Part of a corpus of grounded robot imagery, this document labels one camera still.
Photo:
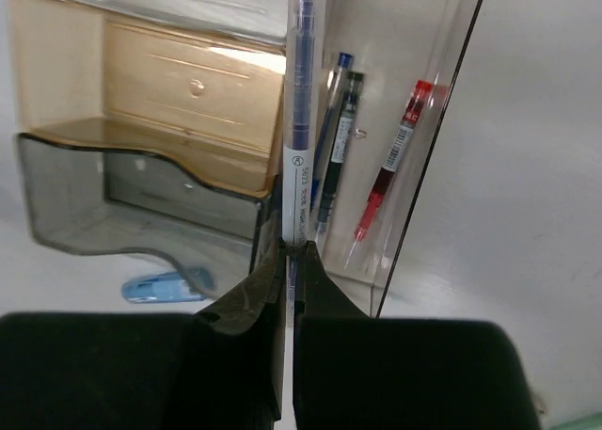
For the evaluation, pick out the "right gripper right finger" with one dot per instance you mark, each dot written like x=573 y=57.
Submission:
x=351 y=371

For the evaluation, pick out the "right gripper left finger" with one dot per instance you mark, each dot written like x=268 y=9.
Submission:
x=218 y=368

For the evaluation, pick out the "red gel pen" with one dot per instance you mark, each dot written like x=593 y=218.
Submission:
x=410 y=118

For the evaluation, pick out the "blue transparent case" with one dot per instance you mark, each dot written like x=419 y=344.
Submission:
x=163 y=288

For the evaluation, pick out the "black gel pen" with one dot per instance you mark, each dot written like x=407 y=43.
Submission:
x=345 y=124

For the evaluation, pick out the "tiered clear stationery organizer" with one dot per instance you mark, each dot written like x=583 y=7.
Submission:
x=145 y=132

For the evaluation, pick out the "clear pen tray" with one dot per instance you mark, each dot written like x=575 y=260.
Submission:
x=393 y=65

